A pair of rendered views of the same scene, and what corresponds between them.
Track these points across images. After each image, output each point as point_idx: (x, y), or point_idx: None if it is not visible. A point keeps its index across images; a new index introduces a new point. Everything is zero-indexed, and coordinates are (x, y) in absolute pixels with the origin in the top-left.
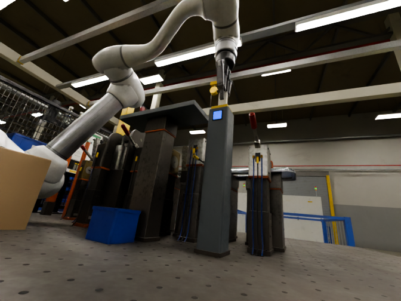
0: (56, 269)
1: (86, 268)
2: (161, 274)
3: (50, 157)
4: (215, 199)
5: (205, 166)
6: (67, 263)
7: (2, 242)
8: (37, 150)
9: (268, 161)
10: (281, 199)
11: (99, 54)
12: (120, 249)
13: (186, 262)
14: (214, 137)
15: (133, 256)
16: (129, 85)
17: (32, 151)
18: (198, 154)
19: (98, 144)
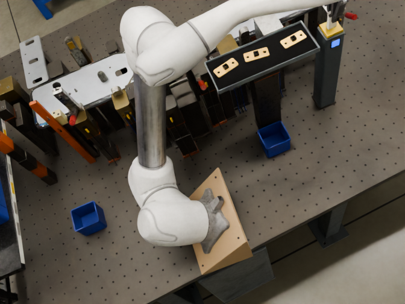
0: (341, 174)
1: (342, 165)
2: (355, 143)
3: (172, 166)
4: (332, 86)
5: (325, 76)
6: (333, 170)
7: (284, 193)
8: (164, 177)
9: None
10: None
11: (173, 77)
12: (306, 145)
13: (340, 125)
14: (332, 57)
15: (324, 144)
16: None
17: (162, 181)
18: None
19: (67, 94)
